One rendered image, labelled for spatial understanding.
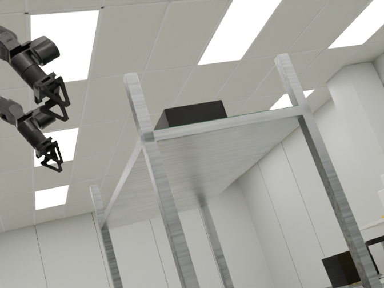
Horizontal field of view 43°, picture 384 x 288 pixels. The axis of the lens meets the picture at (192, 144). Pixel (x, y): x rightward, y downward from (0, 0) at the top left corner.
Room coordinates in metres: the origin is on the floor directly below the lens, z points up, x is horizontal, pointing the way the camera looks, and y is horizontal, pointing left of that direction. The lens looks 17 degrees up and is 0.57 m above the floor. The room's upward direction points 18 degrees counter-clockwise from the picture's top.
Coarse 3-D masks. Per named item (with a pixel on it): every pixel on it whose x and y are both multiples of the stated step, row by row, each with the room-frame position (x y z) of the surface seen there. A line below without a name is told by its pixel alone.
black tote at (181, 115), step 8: (200, 104) 1.25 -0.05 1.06; (208, 104) 1.26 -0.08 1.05; (216, 104) 1.27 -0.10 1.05; (168, 112) 1.22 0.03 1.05; (176, 112) 1.22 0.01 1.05; (184, 112) 1.23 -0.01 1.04; (192, 112) 1.24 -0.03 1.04; (200, 112) 1.25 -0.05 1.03; (208, 112) 1.26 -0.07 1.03; (216, 112) 1.27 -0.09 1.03; (224, 112) 1.27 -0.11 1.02; (160, 120) 1.26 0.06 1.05; (168, 120) 1.21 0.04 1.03; (176, 120) 1.22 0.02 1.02; (184, 120) 1.23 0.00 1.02; (192, 120) 1.24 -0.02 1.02; (200, 120) 1.25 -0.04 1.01; (208, 120) 1.25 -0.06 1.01; (160, 128) 1.28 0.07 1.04
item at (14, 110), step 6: (12, 108) 1.51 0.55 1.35; (18, 108) 1.51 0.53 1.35; (12, 114) 1.51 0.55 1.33; (18, 114) 1.51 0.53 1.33; (24, 114) 1.52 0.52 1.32; (30, 114) 1.55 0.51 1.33; (36, 114) 1.55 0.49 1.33; (42, 114) 1.55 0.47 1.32; (18, 120) 1.52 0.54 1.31; (24, 120) 1.56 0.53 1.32; (42, 120) 1.55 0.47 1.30; (48, 120) 1.57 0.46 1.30; (54, 120) 1.59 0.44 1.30; (42, 126) 1.56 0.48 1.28
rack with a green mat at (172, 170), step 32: (288, 64) 1.19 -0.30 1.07; (128, 96) 1.04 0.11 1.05; (192, 128) 1.07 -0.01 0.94; (224, 128) 1.10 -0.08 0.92; (256, 128) 1.17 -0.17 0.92; (288, 128) 1.26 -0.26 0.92; (160, 160) 1.03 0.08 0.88; (192, 160) 1.28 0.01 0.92; (224, 160) 1.38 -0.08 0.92; (256, 160) 1.51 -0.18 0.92; (320, 160) 1.18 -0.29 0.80; (96, 192) 1.84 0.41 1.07; (128, 192) 1.40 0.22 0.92; (160, 192) 1.02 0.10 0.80; (192, 192) 1.68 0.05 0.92; (128, 224) 1.89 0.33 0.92; (352, 224) 1.19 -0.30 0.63; (224, 256) 2.00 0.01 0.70; (352, 256) 1.21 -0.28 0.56
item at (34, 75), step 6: (30, 66) 1.14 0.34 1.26; (36, 66) 1.14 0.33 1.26; (30, 72) 1.14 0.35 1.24; (36, 72) 1.14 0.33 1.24; (42, 72) 1.15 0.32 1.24; (24, 78) 1.15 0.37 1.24; (30, 78) 1.14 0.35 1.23; (36, 78) 1.14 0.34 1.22; (42, 78) 1.12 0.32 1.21; (48, 78) 1.14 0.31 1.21; (54, 78) 1.15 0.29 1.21; (30, 84) 1.15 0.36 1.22; (36, 84) 1.11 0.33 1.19; (36, 102) 1.20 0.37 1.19
